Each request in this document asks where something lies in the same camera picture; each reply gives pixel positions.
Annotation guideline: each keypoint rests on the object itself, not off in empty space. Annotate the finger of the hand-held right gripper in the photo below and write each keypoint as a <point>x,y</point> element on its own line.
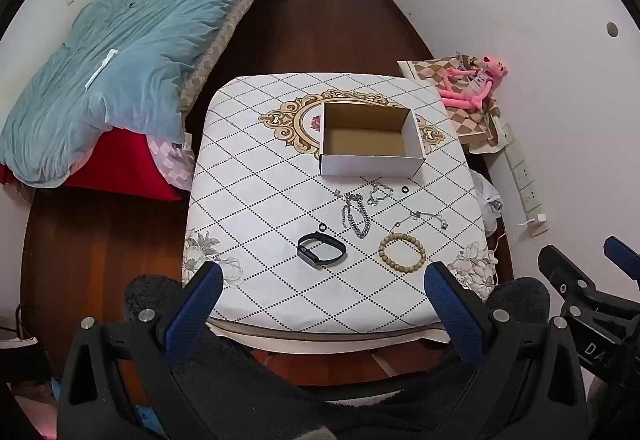
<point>567,272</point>
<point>622,255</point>

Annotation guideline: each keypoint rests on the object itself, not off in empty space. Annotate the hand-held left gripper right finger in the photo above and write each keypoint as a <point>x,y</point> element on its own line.
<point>452,315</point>

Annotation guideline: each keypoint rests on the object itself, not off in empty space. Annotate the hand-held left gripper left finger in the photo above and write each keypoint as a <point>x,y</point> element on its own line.
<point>196,315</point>

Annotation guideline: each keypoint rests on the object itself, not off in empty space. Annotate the black smart band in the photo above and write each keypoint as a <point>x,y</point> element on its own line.
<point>306,252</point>

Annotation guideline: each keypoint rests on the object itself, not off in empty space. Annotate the cardboard box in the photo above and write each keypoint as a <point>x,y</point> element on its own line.
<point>367,164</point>

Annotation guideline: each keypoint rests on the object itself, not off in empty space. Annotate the white plug charger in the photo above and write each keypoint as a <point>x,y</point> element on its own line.
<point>539,222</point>

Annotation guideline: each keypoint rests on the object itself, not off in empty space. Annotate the white plastic bag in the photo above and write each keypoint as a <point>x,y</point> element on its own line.
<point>487,200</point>

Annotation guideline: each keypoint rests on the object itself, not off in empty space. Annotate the white power strip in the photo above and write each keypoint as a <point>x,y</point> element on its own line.
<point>522,172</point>

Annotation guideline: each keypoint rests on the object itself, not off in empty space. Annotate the white diamond pattern tablecloth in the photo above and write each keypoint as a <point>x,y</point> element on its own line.
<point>260,200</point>

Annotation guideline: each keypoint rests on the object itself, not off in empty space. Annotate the person's dark fleece trousers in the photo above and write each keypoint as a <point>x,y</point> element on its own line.
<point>310,415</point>

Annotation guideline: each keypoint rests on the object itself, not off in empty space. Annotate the pink checked cloth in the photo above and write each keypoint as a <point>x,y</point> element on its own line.
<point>172,164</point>

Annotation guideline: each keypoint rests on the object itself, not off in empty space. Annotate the red blanket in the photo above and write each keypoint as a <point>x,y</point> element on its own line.
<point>120,164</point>

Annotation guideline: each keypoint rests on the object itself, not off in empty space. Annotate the pink plush toy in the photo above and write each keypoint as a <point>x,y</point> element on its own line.
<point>475,87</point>

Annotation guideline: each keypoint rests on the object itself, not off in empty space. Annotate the bed with checked mattress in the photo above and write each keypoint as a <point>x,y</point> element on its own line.
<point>220,44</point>

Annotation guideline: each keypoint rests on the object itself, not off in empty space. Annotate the light blue duvet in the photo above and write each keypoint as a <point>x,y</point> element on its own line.
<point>125,49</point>

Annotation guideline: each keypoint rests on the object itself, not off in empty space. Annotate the round wall hole cover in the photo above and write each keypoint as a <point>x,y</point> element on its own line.
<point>612,28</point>

